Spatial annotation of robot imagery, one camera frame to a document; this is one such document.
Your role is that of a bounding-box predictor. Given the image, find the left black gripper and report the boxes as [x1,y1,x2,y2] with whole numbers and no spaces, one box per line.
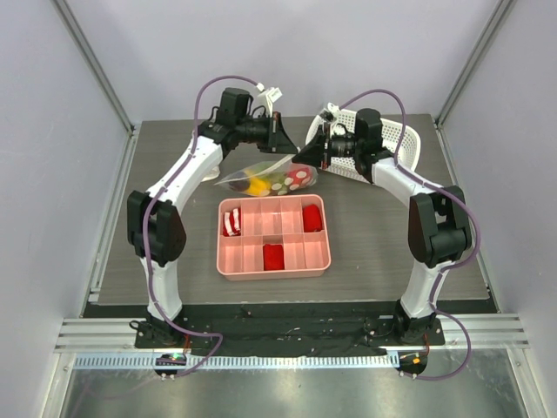
[238,112,299,155]

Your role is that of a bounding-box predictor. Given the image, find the clear zip top bag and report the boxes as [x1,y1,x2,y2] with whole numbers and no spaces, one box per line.
[216,155,318,198]

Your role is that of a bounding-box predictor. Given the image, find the green toy grapes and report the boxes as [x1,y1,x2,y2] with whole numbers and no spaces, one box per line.
[267,172,286,185]

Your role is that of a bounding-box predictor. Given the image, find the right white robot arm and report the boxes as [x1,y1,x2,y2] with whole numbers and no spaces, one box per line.
[293,108,472,344]

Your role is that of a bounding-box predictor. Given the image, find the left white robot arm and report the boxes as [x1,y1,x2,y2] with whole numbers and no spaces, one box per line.
[126,86,298,348]

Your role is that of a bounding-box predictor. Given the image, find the yellow toy pepper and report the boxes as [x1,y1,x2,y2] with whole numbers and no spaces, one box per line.
[244,176,272,197]

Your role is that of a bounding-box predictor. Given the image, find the red cloth roll upper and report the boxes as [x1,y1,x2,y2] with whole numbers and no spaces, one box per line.
[302,204,323,233]

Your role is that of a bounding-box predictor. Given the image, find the red cloth roll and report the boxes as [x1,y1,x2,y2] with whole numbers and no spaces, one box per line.
[263,244,285,271]
[302,204,323,233]

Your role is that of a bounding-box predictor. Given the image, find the white rolled cloth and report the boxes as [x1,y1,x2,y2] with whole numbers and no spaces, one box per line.
[203,165,220,182]

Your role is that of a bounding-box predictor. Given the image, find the white perforated plastic basket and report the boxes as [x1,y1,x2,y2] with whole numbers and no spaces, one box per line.
[326,109,421,182]

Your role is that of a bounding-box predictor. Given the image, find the red white striped sock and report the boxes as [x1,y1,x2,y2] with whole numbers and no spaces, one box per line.
[222,207,241,237]

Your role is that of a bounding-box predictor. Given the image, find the pink compartment tray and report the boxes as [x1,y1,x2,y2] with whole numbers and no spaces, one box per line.
[216,194,332,281]

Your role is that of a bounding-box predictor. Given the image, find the red cloth roll lower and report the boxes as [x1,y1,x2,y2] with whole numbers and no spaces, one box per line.
[263,244,285,271]

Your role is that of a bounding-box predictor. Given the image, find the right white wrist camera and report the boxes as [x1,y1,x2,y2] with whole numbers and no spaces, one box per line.
[319,103,341,124]

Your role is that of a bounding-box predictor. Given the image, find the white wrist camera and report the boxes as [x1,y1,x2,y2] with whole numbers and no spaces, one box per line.
[319,103,341,124]
[254,83,283,116]

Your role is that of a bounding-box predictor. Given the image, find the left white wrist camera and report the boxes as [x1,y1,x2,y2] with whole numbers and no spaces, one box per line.
[254,83,283,116]

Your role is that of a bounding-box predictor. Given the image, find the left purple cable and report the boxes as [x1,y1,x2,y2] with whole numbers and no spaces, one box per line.
[141,75,265,378]

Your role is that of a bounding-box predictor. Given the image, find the purple cable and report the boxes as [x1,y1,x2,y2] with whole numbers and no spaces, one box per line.
[339,89,483,381]
[141,75,265,378]

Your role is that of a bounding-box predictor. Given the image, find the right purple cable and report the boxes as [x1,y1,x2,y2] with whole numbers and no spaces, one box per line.
[339,89,483,381]

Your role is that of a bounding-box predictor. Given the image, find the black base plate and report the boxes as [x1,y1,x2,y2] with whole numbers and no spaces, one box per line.
[129,301,445,358]

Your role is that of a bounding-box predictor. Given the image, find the white slotted cable duct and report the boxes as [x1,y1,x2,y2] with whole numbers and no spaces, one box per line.
[74,352,399,370]

